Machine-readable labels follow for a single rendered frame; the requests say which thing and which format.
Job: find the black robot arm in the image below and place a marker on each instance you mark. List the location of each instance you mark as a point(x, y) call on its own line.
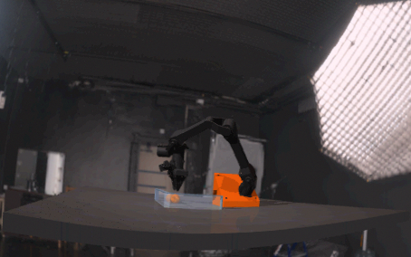
point(228, 129)

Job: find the clear low wall corner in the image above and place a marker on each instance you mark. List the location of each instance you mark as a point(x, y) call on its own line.
point(188, 201)

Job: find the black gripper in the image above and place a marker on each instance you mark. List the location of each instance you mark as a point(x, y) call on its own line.
point(178, 175)

